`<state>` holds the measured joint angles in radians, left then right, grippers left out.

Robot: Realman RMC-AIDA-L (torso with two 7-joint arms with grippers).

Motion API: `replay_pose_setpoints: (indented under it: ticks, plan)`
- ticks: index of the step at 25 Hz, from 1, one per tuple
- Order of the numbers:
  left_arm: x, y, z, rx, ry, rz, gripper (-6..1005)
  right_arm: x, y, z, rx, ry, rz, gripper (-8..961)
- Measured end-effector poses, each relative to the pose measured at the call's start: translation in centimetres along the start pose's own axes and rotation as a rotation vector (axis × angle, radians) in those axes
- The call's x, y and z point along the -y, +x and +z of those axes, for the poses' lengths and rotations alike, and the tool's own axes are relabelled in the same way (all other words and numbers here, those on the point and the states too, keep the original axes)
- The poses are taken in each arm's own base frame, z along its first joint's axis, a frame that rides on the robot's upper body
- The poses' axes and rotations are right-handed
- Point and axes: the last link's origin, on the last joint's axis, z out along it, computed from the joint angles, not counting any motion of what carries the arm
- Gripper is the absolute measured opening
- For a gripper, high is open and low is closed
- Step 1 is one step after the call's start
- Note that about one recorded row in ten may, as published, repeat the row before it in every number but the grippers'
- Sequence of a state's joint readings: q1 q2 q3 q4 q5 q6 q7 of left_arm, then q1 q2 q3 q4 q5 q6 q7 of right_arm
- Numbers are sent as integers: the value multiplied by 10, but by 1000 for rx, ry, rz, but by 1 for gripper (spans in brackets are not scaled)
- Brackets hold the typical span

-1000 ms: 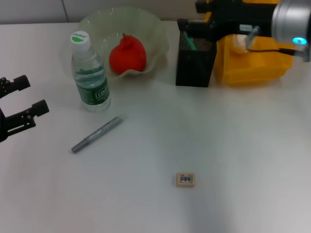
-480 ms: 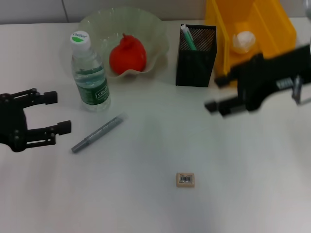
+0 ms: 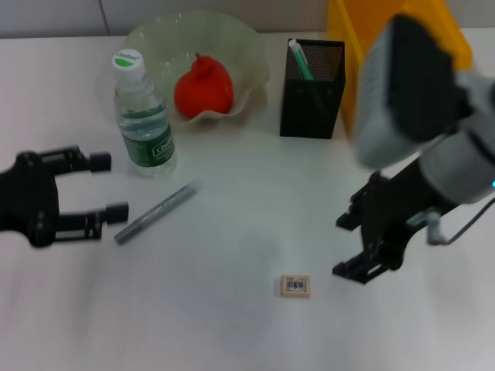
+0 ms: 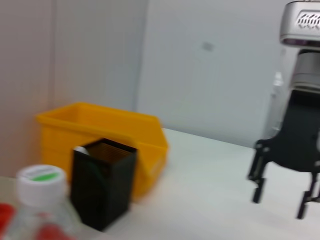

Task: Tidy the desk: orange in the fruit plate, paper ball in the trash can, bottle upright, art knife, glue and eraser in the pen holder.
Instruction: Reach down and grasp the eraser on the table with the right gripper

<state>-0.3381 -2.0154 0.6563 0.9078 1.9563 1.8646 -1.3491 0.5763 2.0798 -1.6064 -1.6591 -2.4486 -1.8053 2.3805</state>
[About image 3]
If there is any black mesh pen holder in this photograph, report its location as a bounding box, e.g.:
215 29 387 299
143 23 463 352
279 37 347 139

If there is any grey marker pen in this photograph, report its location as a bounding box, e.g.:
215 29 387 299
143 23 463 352
114 179 202 245

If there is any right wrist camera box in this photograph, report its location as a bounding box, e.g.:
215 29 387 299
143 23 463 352
353 13 465 169

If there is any beige eraser with barcode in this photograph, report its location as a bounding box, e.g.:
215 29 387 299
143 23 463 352
280 274 312 299

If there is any mint green pen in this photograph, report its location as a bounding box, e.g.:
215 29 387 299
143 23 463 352
288 38 316 82

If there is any translucent wavy fruit bowl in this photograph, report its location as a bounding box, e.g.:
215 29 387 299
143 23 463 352
125 11 271 127

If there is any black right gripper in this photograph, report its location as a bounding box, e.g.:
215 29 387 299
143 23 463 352
333 154 444 285

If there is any clear green-label water bottle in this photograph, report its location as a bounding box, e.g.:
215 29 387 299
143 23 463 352
111 46 178 179

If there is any yellow plastic storage bin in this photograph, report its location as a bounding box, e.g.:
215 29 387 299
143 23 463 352
326 0 473 132

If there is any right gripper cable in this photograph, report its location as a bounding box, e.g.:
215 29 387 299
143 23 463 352
409 192 495 245

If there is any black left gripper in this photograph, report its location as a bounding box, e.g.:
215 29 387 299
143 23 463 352
0 145 130 248

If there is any red-orange toy fruit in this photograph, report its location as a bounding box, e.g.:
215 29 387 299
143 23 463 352
173 53 235 119

